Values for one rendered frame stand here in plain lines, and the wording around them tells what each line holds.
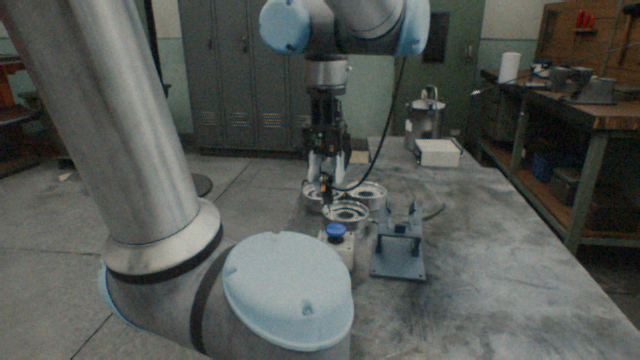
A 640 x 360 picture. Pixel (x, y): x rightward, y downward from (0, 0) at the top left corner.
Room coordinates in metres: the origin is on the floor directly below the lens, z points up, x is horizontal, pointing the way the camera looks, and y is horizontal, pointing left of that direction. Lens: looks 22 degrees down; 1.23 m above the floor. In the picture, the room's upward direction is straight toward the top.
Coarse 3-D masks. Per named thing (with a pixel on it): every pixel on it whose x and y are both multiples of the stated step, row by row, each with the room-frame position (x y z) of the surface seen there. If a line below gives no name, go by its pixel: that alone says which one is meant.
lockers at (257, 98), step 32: (192, 0) 3.71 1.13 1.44; (224, 0) 3.68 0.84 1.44; (256, 0) 3.64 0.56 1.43; (192, 32) 3.72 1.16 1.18; (224, 32) 3.68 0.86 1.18; (256, 32) 3.64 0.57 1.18; (192, 64) 3.72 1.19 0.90; (224, 64) 3.68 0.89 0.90; (256, 64) 3.64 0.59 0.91; (288, 64) 3.61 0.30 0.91; (192, 96) 3.73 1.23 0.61; (224, 96) 3.69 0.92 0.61; (256, 96) 3.65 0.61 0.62; (288, 96) 3.61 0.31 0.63; (224, 128) 3.69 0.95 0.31; (256, 128) 3.65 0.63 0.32; (288, 128) 3.61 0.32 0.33
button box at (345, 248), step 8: (320, 232) 0.68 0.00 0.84; (320, 240) 0.65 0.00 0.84; (328, 240) 0.64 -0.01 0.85; (336, 240) 0.64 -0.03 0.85; (344, 240) 0.65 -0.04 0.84; (352, 240) 0.65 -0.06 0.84; (336, 248) 0.62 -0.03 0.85; (344, 248) 0.62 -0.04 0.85; (352, 248) 0.62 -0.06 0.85; (344, 256) 0.61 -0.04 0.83; (352, 256) 0.61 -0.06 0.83; (344, 264) 0.61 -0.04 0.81; (352, 264) 0.62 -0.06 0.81
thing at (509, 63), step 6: (504, 54) 2.79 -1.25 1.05; (510, 54) 2.76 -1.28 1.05; (516, 54) 2.75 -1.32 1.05; (504, 60) 2.78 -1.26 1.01; (510, 60) 2.75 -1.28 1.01; (516, 60) 2.75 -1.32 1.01; (504, 66) 2.77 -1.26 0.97; (510, 66) 2.75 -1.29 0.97; (516, 66) 2.75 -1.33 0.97; (504, 72) 2.76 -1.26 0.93; (510, 72) 2.74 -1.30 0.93; (516, 72) 2.76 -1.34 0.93; (498, 78) 2.80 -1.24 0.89; (504, 78) 2.76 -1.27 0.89; (510, 78) 2.74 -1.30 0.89
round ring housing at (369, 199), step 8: (352, 184) 0.95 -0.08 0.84; (368, 184) 0.96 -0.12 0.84; (376, 184) 0.95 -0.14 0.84; (360, 192) 0.92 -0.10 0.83; (368, 192) 0.93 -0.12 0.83; (384, 192) 0.90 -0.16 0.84; (352, 200) 0.87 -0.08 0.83; (360, 200) 0.86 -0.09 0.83; (368, 200) 0.86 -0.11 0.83; (376, 200) 0.86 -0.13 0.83; (384, 200) 0.88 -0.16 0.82; (368, 208) 0.86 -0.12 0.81; (376, 208) 0.87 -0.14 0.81
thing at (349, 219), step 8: (336, 208) 0.82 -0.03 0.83; (360, 208) 0.82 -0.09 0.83; (336, 216) 0.78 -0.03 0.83; (344, 216) 0.81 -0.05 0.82; (352, 216) 0.80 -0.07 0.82; (328, 224) 0.75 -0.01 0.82; (344, 224) 0.74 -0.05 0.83; (352, 224) 0.74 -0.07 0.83; (360, 224) 0.75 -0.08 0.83; (352, 232) 0.74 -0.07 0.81; (360, 232) 0.76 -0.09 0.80
